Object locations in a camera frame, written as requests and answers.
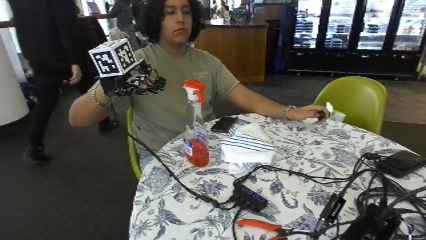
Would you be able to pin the small white container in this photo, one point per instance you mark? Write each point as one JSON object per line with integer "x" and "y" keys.
{"x": 335, "y": 114}

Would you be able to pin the the person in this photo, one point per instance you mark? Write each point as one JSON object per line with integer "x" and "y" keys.
{"x": 177, "y": 90}

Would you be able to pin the green plastic chair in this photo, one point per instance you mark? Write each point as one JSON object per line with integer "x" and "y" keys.
{"x": 131, "y": 146}
{"x": 354, "y": 100}

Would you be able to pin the white marker cube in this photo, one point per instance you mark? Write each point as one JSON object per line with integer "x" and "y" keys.
{"x": 113, "y": 57}

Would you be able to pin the blue floral tablecloth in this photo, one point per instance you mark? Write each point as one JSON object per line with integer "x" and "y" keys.
{"x": 287, "y": 160}

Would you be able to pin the spray bottle with orange trigger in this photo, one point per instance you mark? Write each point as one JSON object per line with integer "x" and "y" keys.
{"x": 195, "y": 133}

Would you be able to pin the white blue striped cloth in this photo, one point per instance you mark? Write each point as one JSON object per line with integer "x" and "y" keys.
{"x": 246, "y": 146}

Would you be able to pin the black smartphone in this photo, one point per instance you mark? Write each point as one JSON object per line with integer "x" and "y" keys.
{"x": 223, "y": 124}

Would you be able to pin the flat black device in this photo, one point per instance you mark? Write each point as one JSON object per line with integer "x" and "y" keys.
{"x": 400, "y": 162}

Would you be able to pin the wooden counter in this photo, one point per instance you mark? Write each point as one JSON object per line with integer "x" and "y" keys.
{"x": 234, "y": 46}

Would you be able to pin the glass door refrigerator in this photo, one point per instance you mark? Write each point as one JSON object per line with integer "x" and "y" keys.
{"x": 354, "y": 36}

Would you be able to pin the black slim adapter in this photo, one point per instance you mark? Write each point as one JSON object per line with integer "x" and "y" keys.
{"x": 330, "y": 208}

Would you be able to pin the black usb hub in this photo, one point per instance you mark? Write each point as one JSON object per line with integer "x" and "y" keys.
{"x": 250, "y": 198}

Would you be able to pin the white round column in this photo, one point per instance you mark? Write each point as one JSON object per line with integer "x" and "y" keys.
{"x": 10, "y": 80}

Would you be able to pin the black box device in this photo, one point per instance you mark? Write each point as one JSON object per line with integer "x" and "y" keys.
{"x": 372, "y": 224}

